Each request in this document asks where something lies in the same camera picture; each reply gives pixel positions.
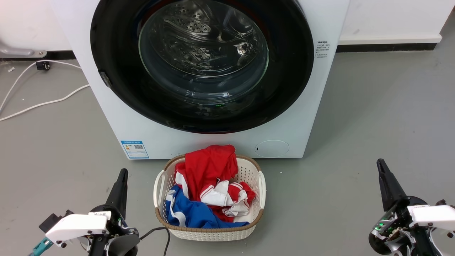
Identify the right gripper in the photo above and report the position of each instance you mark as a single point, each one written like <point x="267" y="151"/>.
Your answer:
<point x="433" y="215"/>

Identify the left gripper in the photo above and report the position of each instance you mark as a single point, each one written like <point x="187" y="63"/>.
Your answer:
<point x="78" y="225"/>

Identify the round black glass washer door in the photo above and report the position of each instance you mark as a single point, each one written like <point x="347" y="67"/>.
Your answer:
<point x="113" y="71"/>

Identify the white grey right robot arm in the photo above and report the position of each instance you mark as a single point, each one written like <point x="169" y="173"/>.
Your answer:
<point x="391" y="245"/>

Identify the white front-load washing machine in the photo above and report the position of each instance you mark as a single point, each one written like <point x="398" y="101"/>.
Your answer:
<point x="213" y="142"/>

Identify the blue energy label sticker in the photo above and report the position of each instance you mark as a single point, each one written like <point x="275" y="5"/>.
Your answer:
<point x="135" y="149"/>

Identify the blue and white garment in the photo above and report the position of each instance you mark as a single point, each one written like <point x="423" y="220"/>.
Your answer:
<point x="192" y="213"/>

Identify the red and white garment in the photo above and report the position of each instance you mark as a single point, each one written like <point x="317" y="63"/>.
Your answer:
<point x="209" y="167"/>

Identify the white plastic laundry basket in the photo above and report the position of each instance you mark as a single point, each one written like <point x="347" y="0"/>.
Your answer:
<point x="213" y="234"/>

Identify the round white filter cover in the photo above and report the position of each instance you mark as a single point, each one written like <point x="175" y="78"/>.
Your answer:
<point x="272" y="148"/>

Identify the small black plug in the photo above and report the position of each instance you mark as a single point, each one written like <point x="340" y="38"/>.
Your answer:
<point x="43" y="65"/>

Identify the small printed text sticker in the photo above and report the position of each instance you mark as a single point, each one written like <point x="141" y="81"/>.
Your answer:
<point x="322" y="49"/>

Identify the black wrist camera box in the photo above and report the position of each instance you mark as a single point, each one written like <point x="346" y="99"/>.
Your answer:
<point x="53" y="220"/>

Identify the grey metal bracket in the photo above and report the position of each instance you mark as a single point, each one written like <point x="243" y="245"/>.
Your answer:
<point x="14" y="51"/>

